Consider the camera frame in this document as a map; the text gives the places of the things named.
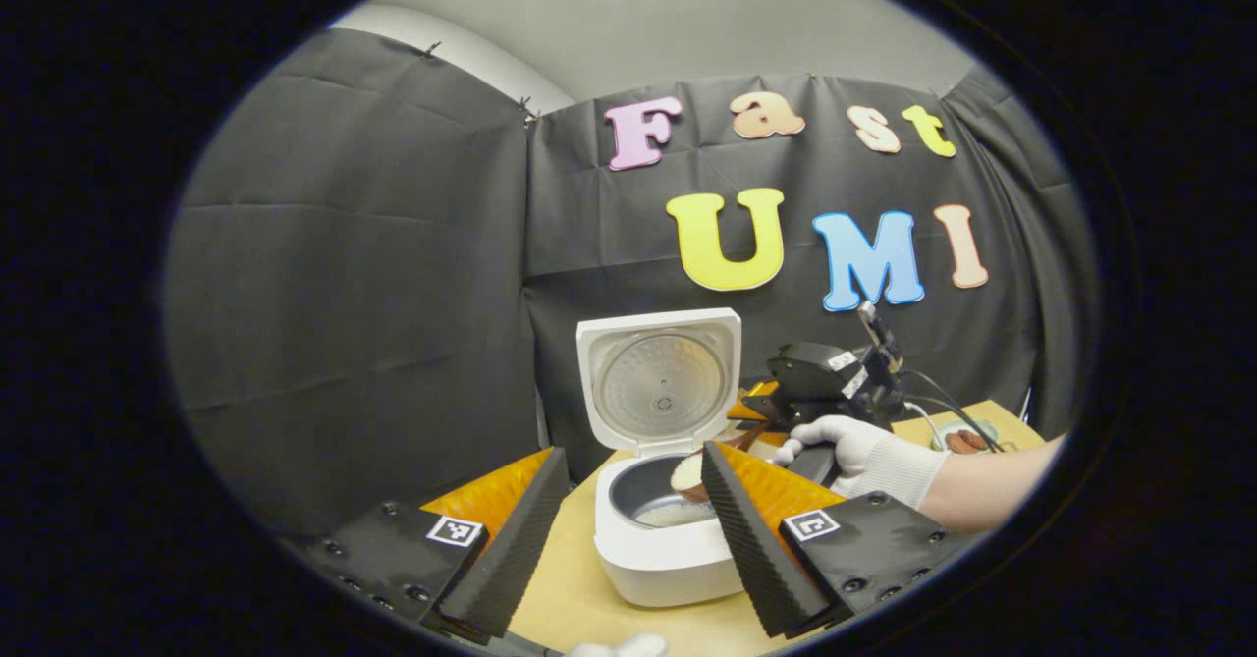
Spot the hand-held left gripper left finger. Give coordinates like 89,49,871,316
285,446,571,643

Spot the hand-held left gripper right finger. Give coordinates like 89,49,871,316
699,439,983,638

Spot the white rice cooker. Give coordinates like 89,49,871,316
576,307,747,607

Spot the brown wooden spoon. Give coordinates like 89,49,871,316
671,421,777,503

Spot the pale green plate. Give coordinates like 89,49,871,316
931,418,1001,455

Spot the black backdrop cloth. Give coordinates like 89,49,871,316
162,28,1096,540

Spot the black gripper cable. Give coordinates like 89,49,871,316
899,370,1005,454

